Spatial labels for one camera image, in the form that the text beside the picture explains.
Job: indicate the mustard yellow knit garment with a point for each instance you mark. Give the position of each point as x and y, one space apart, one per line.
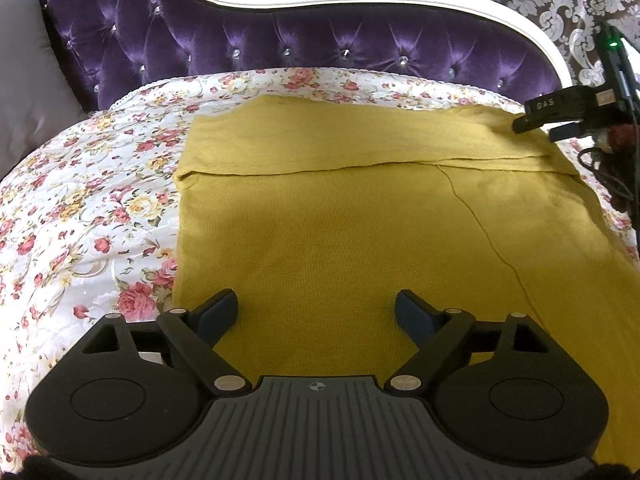
318 214

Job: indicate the grey satin pillow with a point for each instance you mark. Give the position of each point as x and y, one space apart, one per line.
37 102

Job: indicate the floral quilted bedspread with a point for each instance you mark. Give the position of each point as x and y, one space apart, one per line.
89 221

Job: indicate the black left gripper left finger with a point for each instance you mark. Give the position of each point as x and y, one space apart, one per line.
192 337

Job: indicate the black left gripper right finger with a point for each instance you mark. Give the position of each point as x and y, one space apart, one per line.
438 336

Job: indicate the purple tufted velvet headboard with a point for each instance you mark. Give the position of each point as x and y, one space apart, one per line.
107 48

